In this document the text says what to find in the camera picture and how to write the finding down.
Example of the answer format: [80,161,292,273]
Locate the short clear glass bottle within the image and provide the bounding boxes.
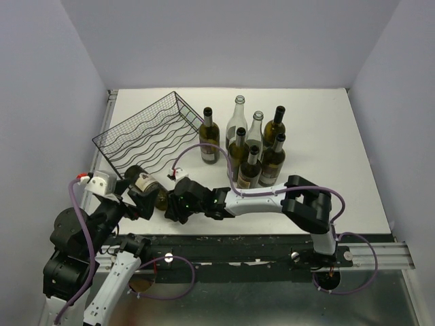
[245,111,264,156]

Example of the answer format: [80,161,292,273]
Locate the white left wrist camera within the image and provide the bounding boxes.
[77,170,117,196]

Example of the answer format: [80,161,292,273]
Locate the tall clear glass bottle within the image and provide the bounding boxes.
[226,95,247,149]

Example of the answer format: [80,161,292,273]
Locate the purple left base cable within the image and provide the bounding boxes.
[127,254,196,300]

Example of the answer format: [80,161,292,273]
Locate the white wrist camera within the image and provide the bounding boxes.
[77,170,117,196]
[167,167,189,183]

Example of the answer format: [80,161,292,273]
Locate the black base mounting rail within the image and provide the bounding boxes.
[98,232,361,285]

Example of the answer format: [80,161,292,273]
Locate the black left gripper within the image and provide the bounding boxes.
[86,177,160,255]

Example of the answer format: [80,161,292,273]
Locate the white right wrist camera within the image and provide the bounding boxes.
[167,167,189,183]

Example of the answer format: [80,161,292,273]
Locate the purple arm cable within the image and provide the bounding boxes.
[171,142,379,295]
[54,178,98,323]

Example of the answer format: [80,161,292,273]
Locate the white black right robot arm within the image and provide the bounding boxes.
[164,175,338,266]

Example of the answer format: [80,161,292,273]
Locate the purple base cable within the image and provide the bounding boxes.
[311,271,377,295]
[127,254,196,300]

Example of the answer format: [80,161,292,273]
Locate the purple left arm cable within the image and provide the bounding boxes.
[54,178,98,323]

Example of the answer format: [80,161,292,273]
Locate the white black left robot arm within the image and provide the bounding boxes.
[39,175,158,325]

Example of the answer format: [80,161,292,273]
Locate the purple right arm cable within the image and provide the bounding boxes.
[171,142,379,295]

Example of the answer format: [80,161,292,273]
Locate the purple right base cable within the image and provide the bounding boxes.
[311,271,377,295]

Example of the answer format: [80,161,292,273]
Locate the black wire wine rack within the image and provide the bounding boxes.
[92,91,203,179]

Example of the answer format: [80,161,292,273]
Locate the green bottle brown label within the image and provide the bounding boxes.
[237,145,262,189]

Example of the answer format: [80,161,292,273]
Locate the green bottle white label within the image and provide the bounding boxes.
[124,165,168,211]

